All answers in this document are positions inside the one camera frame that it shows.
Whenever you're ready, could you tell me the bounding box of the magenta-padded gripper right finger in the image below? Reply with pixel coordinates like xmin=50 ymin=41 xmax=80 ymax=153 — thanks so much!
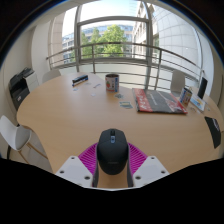
xmin=126 ymin=142 xmax=170 ymax=189

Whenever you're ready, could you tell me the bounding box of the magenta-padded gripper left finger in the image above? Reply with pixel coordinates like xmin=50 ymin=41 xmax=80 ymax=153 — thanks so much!
xmin=54 ymin=142 xmax=101 ymax=189

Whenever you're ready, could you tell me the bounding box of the black computer mouse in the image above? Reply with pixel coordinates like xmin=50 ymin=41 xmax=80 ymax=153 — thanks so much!
xmin=96 ymin=128 xmax=130 ymax=176

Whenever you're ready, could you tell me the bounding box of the white chair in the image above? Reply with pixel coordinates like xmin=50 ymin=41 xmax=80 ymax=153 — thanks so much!
xmin=0 ymin=114 xmax=48 ymax=162
xmin=41 ymin=68 xmax=62 ymax=84
xmin=170 ymin=69 xmax=186 ymax=94

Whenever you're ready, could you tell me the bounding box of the red and black magazine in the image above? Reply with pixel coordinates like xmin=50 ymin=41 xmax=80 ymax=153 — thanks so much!
xmin=132 ymin=88 xmax=188 ymax=115

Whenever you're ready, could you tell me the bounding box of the small black box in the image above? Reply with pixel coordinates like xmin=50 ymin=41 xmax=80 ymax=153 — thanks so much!
xmin=71 ymin=74 xmax=89 ymax=88

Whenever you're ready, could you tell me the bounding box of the printed white tin can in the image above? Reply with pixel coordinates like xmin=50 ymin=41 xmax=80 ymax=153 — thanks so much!
xmin=105 ymin=73 xmax=120 ymax=93

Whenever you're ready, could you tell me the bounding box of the black and white printer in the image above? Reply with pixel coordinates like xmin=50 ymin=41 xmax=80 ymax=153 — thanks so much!
xmin=8 ymin=67 xmax=36 ymax=111

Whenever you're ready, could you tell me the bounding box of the grey metal railing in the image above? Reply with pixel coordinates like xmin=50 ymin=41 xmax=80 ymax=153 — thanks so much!
xmin=45 ymin=42 xmax=205 ymax=91

